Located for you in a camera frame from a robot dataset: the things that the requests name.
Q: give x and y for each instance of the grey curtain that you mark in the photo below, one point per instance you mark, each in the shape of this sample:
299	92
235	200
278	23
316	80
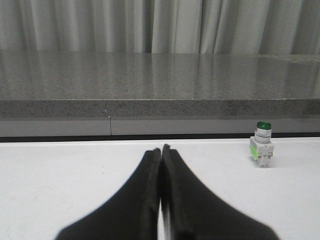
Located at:
275	27

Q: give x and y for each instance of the grey stone counter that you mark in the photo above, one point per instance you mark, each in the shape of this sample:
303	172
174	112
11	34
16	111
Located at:
86	93

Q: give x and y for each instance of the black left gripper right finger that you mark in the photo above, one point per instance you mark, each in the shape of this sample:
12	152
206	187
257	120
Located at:
192	212

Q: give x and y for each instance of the green pushbutton switch white body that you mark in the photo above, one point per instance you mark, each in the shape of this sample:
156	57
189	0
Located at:
260	145

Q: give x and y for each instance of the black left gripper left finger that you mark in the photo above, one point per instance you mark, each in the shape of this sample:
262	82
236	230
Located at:
130	214

